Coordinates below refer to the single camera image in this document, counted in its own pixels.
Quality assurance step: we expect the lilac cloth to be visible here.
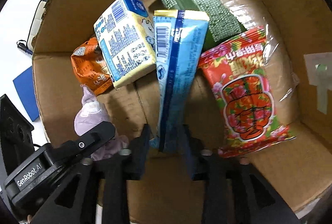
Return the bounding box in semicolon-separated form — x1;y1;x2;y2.
74;85;129;161

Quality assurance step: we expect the red flowered snack packet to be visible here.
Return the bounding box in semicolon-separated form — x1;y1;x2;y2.
198;26;295;158

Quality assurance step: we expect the orange snack packet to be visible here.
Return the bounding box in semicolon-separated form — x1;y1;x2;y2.
71;36;112;96

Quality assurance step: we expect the white blue tissue pack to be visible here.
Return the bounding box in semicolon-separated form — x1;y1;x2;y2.
93;0;156;89

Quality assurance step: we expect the light blue long packet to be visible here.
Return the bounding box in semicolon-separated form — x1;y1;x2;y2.
150;10;209;153

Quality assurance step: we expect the blue foam mat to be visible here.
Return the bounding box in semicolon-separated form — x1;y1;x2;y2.
13;66;39;122

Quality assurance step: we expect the left white quilted chair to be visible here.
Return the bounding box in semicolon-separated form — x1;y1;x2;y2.
26;0;47;50

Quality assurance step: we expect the open cardboard box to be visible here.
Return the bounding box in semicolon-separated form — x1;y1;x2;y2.
33;0;331;223

